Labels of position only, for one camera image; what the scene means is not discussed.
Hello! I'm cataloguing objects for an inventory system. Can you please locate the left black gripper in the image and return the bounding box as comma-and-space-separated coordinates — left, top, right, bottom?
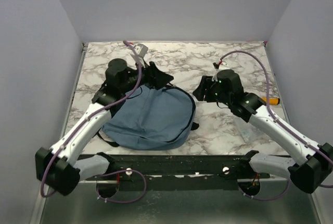
120, 57, 173, 94

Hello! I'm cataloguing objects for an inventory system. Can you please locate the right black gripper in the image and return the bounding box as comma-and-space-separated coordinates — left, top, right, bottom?
193, 75, 232, 106

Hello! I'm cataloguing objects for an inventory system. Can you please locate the blue fabric backpack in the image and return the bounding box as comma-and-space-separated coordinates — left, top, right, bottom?
101, 85, 199, 151

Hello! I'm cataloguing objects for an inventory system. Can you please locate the yellow handled screwdriver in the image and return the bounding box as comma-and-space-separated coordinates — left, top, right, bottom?
262, 97, 281, 105

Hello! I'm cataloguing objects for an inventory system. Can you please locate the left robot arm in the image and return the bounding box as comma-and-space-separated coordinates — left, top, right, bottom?
35, 58, 173, 197

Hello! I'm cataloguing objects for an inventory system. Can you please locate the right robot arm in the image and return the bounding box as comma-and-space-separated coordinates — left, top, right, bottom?
193, 69, 332, 194

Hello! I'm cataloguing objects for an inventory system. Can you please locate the clear plastic screw box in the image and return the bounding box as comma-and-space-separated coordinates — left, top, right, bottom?
234, 118, 263, 143

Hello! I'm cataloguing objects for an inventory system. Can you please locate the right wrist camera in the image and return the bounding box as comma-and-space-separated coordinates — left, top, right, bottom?
212, 60, 230, 81

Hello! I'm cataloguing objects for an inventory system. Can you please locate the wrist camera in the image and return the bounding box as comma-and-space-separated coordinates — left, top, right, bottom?
132, 43, 148, 59
212, 60, 230, 81

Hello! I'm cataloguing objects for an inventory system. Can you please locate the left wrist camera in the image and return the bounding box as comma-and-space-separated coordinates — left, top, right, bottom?
132, 43, 148, 59

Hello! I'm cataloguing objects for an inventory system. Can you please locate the black mounting base plate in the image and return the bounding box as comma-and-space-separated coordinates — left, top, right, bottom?
89, 155, 257, 191

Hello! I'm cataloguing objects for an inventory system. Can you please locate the aluminium rail frame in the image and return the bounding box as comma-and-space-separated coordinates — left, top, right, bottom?
28, 43, 323, 224

